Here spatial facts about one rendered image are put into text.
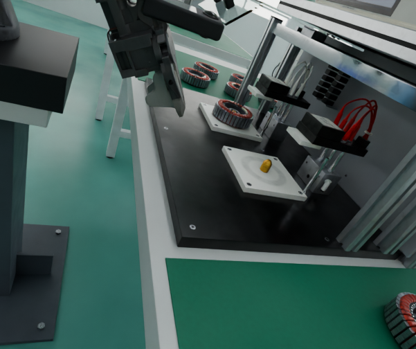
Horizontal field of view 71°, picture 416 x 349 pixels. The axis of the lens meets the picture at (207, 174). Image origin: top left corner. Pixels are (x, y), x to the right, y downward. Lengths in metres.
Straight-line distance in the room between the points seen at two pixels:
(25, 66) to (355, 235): 0.65
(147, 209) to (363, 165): 0.53
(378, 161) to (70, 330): 1.04
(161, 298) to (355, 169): 0.58
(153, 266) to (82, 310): 0.84
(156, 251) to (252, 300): 0.14
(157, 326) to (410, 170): 0.41
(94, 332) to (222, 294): 0.83
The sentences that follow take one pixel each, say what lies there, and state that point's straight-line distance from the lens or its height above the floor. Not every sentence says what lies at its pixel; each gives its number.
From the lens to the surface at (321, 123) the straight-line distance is 0.62.
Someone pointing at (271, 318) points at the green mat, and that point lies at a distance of 0.42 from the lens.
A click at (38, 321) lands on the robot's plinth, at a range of 1.18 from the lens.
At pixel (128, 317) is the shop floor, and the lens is 1.22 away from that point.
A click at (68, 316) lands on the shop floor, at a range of 1.21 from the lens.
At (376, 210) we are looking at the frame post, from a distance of 0.55.
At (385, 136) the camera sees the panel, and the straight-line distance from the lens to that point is 0.77.
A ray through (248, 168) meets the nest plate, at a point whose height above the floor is 0.78.
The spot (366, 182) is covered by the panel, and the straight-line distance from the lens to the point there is 0.78.
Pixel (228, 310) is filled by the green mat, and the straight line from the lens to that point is 0.39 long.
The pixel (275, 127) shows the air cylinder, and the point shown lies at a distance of 0.86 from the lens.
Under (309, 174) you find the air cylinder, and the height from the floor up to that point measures 0.79.
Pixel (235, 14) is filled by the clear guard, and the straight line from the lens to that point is 0.64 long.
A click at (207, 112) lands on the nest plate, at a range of 0.81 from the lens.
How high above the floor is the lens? 1.05
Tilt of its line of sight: 30 degrees down
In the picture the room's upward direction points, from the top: 24 degrees clockwise
